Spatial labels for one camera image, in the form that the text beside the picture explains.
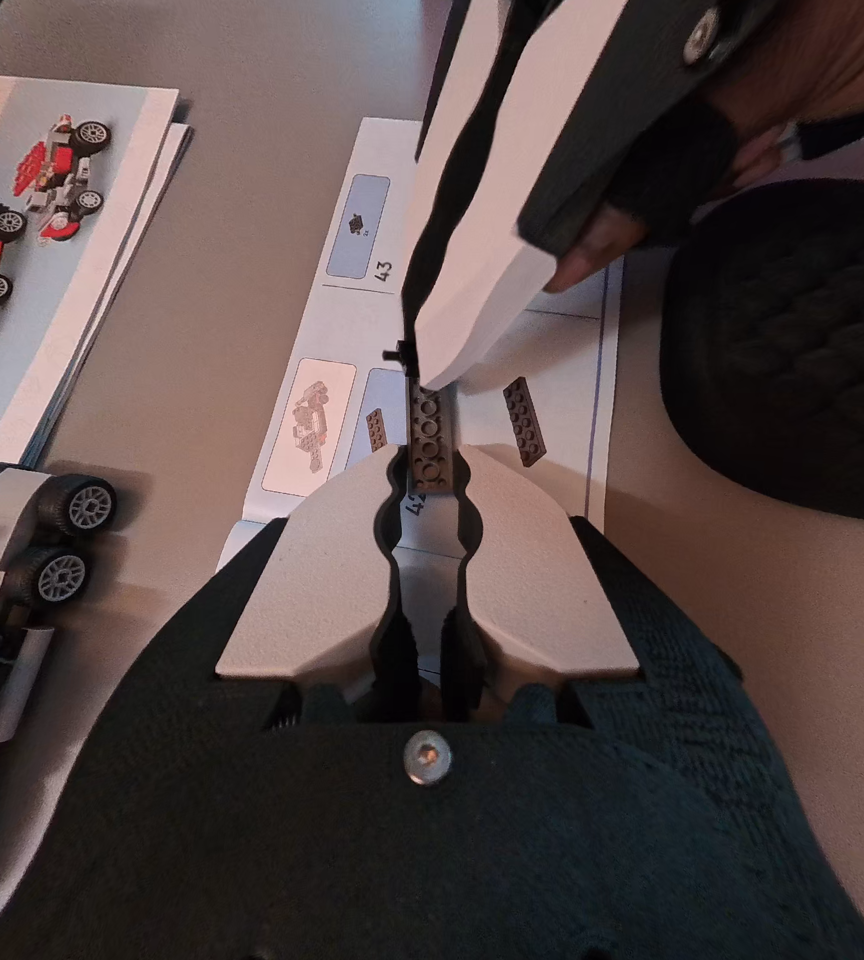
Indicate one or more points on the person's right hand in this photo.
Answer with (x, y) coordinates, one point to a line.
(837, 60)

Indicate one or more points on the black quilted pad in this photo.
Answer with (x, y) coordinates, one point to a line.
(792, 360)

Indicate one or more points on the closed lego instruction booklet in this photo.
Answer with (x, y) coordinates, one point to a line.
(102, 225)

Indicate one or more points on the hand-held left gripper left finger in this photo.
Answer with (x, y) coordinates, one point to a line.
(305, 600)

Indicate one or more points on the dark lego plate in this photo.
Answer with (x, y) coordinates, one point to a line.
(429, 435)

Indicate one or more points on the small lego wheel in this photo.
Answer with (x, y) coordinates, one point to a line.
(84, 506)
(54, 578)

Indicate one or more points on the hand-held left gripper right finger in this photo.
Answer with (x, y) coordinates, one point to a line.
(552, 600)

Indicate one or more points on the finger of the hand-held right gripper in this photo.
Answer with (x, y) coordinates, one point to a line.
(469, 135)
(537, 135)

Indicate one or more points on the open lego instruction booklet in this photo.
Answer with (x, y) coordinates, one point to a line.
(357, 300)

